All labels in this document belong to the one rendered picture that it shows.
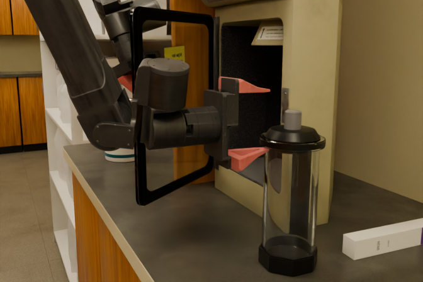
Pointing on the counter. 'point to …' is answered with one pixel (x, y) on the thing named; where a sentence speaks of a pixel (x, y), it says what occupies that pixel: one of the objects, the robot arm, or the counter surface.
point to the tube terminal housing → (299, 68)
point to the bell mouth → (269, 33)
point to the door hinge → (216, 62)
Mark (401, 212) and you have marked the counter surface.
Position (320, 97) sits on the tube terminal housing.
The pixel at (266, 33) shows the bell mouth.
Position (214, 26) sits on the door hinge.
